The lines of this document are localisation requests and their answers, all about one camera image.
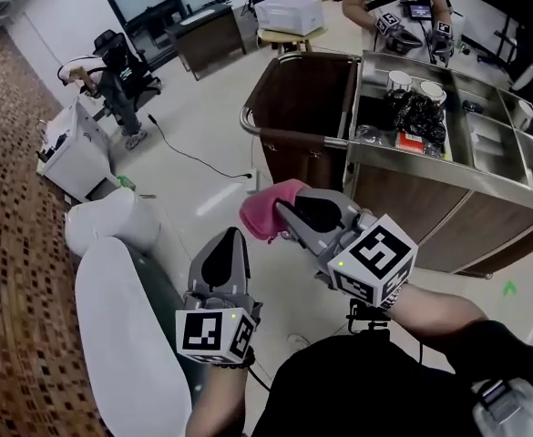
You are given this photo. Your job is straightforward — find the pink cloth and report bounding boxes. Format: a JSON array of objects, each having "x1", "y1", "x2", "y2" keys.
[{"x1": 240, "y1": 178, "x2": 308, "y2": 245}]

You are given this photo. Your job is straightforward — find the white floor printer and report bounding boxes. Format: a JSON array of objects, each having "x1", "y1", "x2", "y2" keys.
[{"x1": 36, "y1": 97, "x2": 117, "y2": 202}]

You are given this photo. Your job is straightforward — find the clear bottle red label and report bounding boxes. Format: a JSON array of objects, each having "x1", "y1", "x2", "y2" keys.
[{"x1": 395, "y1": 129, "x2": 453, "y2": 161}]

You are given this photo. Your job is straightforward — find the person's black shirt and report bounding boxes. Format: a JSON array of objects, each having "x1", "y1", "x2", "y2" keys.
[{"x1": 242, "y1": 319, "x2": 533, "y2": 437}]

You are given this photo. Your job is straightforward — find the brown fabric laundry hamper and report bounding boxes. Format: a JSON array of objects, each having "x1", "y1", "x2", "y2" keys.
[{"x1": 240, "y1": 51, "x2": 363, "y2": 198}]

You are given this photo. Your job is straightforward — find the black floor cable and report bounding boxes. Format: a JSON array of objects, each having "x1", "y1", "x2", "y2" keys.
[{"x1": 146, "y1": 113, "x2": 254, "y2": 180}]

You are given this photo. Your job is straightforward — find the light wooden stool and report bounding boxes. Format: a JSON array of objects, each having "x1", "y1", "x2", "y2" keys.
[{"x1": 256, "y1": 27, "x2": 329, "y2": 56}]

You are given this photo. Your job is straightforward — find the grey backpack shoulder strap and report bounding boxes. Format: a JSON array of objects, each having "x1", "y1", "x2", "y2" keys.
[{"x1": 470, "y1": 375, "x2": 533, "y2": 437}]

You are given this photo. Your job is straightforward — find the white grey office chair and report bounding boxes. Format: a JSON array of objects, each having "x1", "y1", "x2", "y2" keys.
[{"x1": 511, "y1": 27, "x2": 533, "y2": 93}]

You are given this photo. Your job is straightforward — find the white sofa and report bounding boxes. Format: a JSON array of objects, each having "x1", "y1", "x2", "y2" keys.
[{"x1": 64, "y1": 188, "x2": 194, "y2": 437}]

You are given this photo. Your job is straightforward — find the steel and wood housekeeping cart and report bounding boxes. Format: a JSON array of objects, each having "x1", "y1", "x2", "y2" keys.
[{"x1": 343, "y1": 48, "x2": 533, "y2": 279}]

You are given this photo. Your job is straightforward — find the dark wooden cabinet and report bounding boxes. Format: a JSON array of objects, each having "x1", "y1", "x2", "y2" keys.
[{"x1": 165, "y1": 2, "x2": 247, "y2": 81}]

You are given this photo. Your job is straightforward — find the black screen stand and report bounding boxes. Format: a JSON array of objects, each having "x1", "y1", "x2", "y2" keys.
[{"x1": 477, "y1": 11, "x2": 522, "y2": 66}]

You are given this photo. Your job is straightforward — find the white desktop printer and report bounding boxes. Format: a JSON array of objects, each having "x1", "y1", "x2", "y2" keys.
[{"x1": 252, "y1": 0, "x2": 326, "y2": 36}]

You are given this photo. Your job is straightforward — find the metal wrist watch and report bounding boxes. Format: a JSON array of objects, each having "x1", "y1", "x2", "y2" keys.
[{"x1": 379, "y1": 284, "x2": 404, "y2": 311}]

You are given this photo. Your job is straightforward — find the black plastic bag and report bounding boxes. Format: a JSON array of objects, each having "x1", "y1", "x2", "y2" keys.
[{"x1": 382, "y1": 89, "x2": 448, "y2": 147}]

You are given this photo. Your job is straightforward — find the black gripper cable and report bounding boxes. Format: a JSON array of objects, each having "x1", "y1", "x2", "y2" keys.
[{"x1": 247, "y1": 366, "x2": 272, "y2": 389}]

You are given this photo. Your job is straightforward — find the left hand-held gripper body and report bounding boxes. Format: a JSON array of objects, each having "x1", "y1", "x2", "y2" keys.
[{"x1": 175, "y1": 291, "x2": 263, "y2": 364}]

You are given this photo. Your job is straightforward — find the dark bead bracelet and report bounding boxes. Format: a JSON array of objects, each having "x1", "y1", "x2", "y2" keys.
[{"x1": 209, "y1": 348, "x2": 256, "y2": 372}]

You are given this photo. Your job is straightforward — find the person's left forearm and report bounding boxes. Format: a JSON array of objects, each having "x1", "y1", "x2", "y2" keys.
[{"x1": 186, "y1": 364, "x2": 249, "y2": 437}]

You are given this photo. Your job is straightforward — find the person's right forearm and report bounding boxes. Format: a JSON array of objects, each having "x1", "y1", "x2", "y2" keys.
[{"x1": 386, "y1": 282, "x2": 490, "y2": 350}]

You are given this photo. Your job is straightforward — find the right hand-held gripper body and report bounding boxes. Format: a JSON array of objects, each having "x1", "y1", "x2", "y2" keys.
[{"x1": 315, "y1": 209, "x2": 418, "y2": 309}]

